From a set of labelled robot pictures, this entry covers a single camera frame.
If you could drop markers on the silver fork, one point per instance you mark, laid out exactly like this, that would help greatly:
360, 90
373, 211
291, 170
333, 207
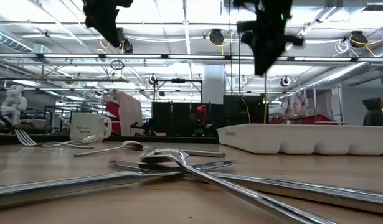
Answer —
28, 141

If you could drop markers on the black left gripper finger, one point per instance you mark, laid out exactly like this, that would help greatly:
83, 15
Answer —
111, 21
96, 23

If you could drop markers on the black metal frame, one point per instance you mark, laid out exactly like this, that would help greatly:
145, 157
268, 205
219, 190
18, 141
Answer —
177, 80

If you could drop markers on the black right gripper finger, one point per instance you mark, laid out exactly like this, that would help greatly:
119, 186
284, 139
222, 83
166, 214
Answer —
261, 60
275, 56

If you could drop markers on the white cutlery organizer tray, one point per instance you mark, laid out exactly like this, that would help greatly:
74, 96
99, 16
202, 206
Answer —
303, 138

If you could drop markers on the pink and white board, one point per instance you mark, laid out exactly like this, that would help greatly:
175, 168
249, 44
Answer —
130, 115

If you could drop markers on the silver spoon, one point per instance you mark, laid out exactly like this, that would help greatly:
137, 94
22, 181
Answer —
133, 145
195, 171
89, 139
303, 189

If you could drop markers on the black partition panels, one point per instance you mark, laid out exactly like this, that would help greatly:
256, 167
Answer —
161, 116

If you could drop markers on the white mug with text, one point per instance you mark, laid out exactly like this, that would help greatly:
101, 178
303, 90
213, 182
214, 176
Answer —
85, 124

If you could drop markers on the red storage bins shelf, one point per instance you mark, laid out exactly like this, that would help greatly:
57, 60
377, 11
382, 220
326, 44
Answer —
315, 119

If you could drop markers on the silver ventilation duct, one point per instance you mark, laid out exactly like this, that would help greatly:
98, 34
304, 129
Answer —
340, 74

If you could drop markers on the long ceiling light strip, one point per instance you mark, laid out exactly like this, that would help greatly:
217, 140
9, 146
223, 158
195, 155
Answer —
132, 56

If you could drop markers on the colourful poster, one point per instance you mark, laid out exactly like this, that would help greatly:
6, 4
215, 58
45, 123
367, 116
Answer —
298, 102

